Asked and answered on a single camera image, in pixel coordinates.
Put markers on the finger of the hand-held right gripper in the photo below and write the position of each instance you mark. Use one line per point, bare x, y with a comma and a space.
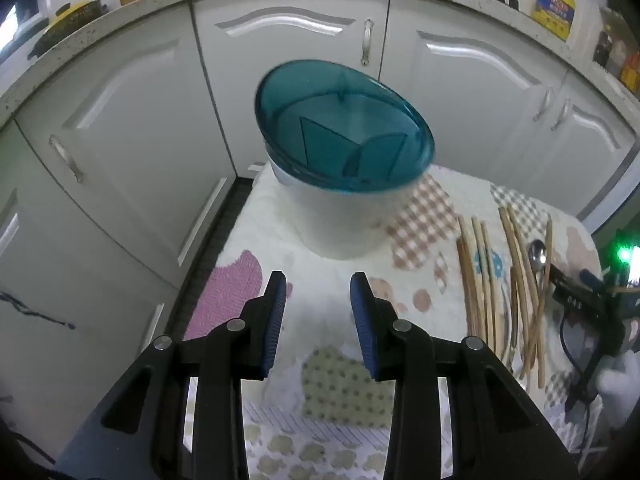
590, 277

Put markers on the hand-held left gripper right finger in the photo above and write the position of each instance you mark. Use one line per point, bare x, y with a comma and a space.
362, 320

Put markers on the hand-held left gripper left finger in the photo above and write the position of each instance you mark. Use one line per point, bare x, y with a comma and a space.
275, 310

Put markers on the metal spoon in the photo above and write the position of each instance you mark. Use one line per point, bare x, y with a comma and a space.
537, 254

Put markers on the bunch of wooden chopsticks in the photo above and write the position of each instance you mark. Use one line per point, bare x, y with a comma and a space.
521, 280

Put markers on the white utensil holder blue rim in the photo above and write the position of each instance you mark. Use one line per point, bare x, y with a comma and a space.
330, 220

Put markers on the person's right hand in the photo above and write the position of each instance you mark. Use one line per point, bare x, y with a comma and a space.
620, 390

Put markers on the patterned quilted table cloth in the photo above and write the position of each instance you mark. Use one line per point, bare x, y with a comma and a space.
320, 300

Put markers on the black ribbed floor mat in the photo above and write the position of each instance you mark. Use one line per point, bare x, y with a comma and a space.
220, 240

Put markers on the white cabinet door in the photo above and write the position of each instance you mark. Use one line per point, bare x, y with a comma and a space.
75, 270
140, 125
475, 110
590, 160
240, 85

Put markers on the shelf of condiment bottles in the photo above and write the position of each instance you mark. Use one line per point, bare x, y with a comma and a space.
607, 45

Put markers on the yellow cooking oil bottle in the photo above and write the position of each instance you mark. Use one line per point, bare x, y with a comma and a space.
552, 7

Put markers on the speckled white countertop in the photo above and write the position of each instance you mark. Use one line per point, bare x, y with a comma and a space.
150, 5

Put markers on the black casserole yellow lid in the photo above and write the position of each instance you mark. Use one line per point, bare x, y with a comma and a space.
70, 20

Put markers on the glass door grey frame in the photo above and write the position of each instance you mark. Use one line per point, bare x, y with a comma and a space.
615, 195

